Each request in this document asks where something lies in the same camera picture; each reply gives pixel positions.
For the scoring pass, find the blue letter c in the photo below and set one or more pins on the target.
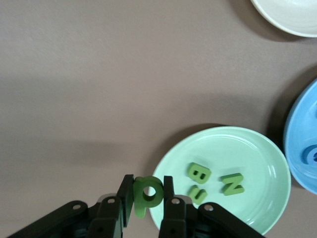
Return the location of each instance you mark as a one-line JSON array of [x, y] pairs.
[[307, 155]]

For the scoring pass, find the beige plate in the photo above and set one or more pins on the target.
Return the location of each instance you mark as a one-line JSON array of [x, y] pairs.
[[284, 15]]

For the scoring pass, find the green letter N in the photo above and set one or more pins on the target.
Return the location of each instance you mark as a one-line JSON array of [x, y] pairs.
[[231, 184]]

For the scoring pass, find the green plate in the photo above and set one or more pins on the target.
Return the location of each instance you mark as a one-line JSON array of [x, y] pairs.
[[235, 148]]

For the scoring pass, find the green letter B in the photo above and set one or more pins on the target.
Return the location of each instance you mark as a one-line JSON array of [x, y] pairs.
[[193, 166]]

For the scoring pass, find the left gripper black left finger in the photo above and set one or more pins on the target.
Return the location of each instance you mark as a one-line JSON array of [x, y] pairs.
[[104, 218]]

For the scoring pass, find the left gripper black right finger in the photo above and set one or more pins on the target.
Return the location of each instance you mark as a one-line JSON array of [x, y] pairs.
[[175, 218]]

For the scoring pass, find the brown table cover mat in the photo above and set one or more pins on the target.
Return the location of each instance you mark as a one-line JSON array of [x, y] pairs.
[[74, 49]]

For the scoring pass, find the green letter p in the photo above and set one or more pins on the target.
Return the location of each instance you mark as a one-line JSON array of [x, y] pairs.
[[139, 205]]

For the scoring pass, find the green letter u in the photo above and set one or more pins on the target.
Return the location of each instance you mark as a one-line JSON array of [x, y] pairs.
[[201, 199]]

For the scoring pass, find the blue plate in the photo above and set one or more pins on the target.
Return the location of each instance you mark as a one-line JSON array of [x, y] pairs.
[[297, 129]]

